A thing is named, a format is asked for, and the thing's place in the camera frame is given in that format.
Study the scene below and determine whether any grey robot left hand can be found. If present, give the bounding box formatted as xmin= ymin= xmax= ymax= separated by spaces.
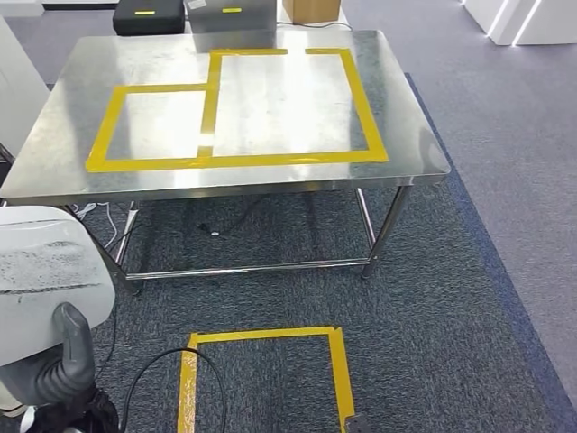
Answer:
xmin=0 ymin=302 xmax=97 ymax=409

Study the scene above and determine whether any white curved car part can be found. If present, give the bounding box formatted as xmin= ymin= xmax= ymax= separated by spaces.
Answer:
xmin=0 ymin=206 xmax=115 ymax=369

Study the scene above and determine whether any yellow tape on workbench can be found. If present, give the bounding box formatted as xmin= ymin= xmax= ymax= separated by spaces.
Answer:
xmin=85 ymin=47 xmax=389 ymax=174

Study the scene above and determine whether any stainless steel workbench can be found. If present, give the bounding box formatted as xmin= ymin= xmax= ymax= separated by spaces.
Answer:
xmin=0 ymin=30 xmax=452 ymax=295

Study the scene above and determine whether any robot left arm ribbed sleeve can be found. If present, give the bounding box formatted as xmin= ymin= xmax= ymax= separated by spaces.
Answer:
xmin=17 ymin=358 xmax=121 ymax=433

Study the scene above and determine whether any yellow floor tape square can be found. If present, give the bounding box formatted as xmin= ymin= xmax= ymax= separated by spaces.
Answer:
xmin=177 ymin=326 xmax=356 ymax=433

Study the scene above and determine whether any black equipment case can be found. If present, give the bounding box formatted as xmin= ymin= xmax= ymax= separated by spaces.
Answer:
xmin=112 ymin=0 xmax=186 ymax=37

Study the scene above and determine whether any grey metal box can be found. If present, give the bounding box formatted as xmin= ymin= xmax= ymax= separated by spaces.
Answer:
xmin=184 ymin=0 xmax=277 ymax=35

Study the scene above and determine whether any brown cardboard box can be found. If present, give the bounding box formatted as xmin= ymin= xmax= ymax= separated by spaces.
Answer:
xmin=282 ymin=0 xmax=342 ymax=25

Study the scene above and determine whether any white display plinth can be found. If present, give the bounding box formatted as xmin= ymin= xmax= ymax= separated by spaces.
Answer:
xmin=462 ymin=0 xmax=577 ymax=47

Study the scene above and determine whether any black looped cable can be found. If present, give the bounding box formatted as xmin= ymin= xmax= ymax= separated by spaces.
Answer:
xmin=119 ymin=347 xmax=226 ymax=433

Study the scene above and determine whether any black cable under workbench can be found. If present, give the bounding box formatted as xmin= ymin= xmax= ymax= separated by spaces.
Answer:
xmin=197 ymin=194 xmax=272 ymax=238

